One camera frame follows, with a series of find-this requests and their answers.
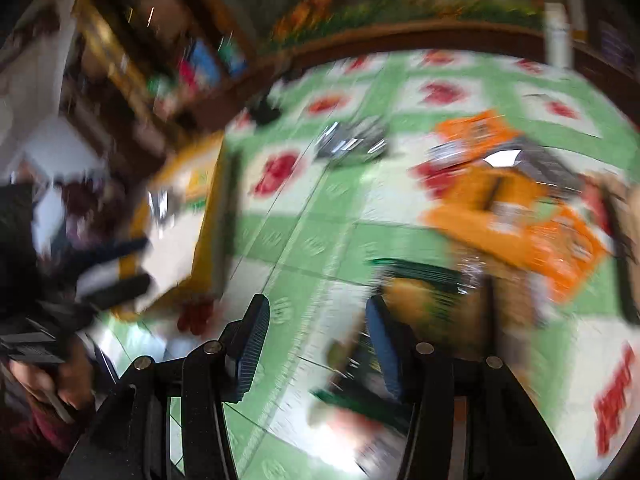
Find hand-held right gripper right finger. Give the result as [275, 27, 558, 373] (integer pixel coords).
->
[365, 295, 576, 480]

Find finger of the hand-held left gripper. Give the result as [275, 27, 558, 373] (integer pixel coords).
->
[75, 273, 153, 311]
[75, 237, 152, 278]

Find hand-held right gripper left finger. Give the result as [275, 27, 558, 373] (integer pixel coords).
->
[59, 294, 273, 480]

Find green-edged cracker packet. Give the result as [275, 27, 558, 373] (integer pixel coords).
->
[370, 257, 481, 328]
[307, 340, 416, 461]

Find yellow cardboard tray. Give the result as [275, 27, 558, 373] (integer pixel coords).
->
[112, 132, 242, 322]

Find orange-edged cracker packet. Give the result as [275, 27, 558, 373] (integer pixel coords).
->
[425, 165, 551, 261]

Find silver foil snack packet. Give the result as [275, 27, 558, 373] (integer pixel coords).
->
[147, 187, 183, 228]
[500, 140, 586, 196]
[314, 115, 391, 166]

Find orange snack packet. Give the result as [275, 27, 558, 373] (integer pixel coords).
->
[435, 110, 521, 153]
[525, 205, 616, 303]

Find person's left forearm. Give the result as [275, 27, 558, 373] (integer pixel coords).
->
[0, 400, 91, 480]

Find person's left hand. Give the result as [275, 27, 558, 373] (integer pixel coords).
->
[5, 342, 97, 413]

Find green print cracker packet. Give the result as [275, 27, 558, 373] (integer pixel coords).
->
[167, 157, 213, 206]

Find red thermos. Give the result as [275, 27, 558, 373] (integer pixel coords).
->
[177, 57, 198, 88]

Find blue and green bag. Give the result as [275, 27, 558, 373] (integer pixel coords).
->
[220, 37, 248, 76]

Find tan snack packet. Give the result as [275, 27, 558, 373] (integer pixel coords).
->
[585, 175, 640, 321]

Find wooden display cabinet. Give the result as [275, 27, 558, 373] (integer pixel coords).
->
[70, 0, 640, 161]

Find white plastic bottle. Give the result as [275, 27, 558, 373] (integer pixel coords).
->
[544, 2, 573, 68]

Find large black pot with handle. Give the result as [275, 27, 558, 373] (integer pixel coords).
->
[250, 85, 287, 127]

